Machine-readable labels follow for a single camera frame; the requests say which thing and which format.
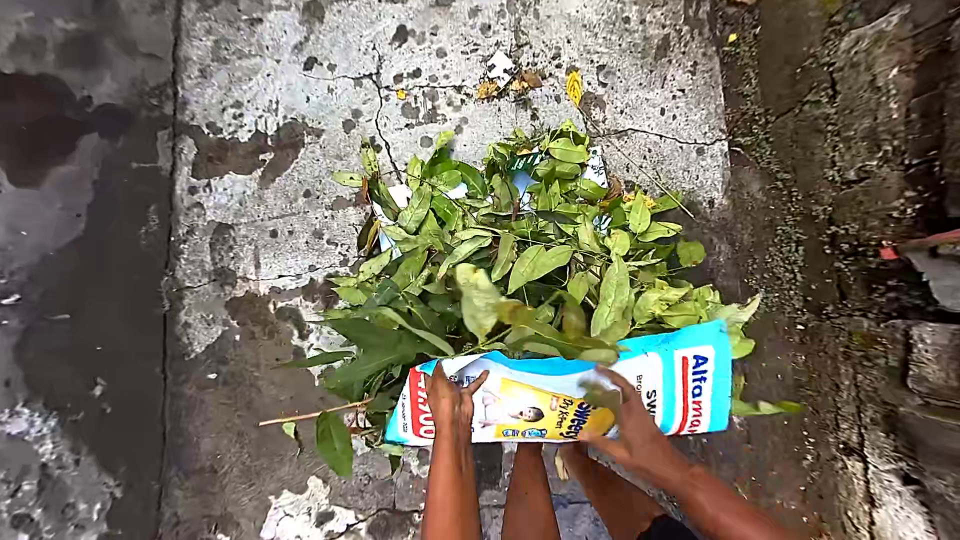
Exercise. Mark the person's left hand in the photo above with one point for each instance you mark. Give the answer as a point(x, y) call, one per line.
point(452, 405)

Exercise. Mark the person's right hand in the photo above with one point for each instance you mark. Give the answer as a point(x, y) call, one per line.
point(642, 435)

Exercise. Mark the person's right thumb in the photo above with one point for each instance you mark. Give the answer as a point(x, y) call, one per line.
point(604, 445)

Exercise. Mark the person's right fingers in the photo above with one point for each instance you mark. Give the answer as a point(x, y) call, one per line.
point(622, 382)

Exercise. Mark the person's left thumb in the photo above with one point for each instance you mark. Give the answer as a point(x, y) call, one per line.
point(476, 382)

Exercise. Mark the person's left fingers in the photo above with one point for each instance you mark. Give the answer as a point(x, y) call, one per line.
point(439, 377)

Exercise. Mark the blue white printed banner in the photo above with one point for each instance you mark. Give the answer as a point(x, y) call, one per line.
point(517, 375)

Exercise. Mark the person's right forearm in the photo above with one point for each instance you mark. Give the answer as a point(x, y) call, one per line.
point(727, 506)

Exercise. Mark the person's left forearm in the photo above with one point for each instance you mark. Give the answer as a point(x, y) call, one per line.
point(453, 495)

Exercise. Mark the person's legs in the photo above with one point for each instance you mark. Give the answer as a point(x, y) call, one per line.
point(532, 495)

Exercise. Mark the pile of green leafy branches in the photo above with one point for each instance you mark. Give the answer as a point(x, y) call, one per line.
point(480, 285)

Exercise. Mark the light brown stick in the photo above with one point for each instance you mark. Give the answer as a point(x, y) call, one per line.
point(313, 415)

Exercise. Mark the crumpled blue white printed sheet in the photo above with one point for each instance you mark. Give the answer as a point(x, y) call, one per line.
point(523, 181)

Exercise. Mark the thin long dry stem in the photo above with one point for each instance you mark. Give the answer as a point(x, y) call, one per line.
point(651, 177)

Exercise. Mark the brown yellow dry leaf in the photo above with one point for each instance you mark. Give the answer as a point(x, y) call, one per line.
point(487, 91)

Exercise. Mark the white paper scrap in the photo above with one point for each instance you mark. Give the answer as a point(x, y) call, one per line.
point(499, 68)

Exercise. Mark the grey slab with red edge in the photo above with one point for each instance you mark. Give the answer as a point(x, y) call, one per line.
point(939, 270)

